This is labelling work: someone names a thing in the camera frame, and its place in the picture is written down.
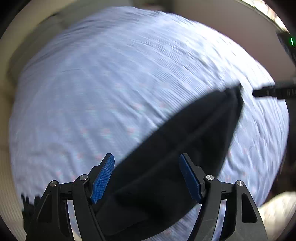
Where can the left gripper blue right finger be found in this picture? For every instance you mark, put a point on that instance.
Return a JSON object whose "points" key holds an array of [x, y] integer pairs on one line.
{"points": [[242, 220]]}

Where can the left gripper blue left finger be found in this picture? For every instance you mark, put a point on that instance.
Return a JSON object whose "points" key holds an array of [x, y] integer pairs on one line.
{"points": [[51, 217]]}

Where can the black pants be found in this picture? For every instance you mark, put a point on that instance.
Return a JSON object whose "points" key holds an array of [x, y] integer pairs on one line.
{"points": [[147, 193]]}

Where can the blue floral bed sheet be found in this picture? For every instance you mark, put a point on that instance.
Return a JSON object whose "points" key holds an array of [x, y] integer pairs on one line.
{"points": [[107, 83]]}

